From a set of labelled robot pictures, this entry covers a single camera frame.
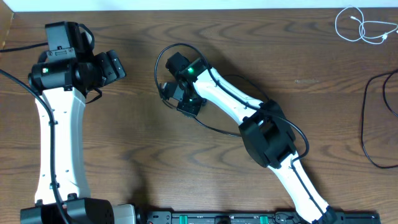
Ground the short black cable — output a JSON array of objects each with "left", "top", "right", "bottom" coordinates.
[{"left": 158, "top": 74, "right": 271, "bottom": 138}]

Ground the white USB cable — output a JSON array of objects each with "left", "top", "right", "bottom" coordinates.
[{"left": 335, "top": 6, "right": 398, "bottom": 45}]

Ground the black USB cable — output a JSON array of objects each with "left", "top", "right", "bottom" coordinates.
[{"left": 360, "top": 68, "right": 398, "bottom": 170}]

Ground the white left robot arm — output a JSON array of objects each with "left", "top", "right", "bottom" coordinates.
[{"left": 20, "top": 21, "right": 137, "bottom": 223}]

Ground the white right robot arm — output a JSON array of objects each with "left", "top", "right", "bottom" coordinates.
[{"left": 162, "top": 52, "right": 337, "bottom": 223}]

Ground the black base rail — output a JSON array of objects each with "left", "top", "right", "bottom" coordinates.
[{"left": 136, "top": 210, "right": 381, "bottom": 224}]

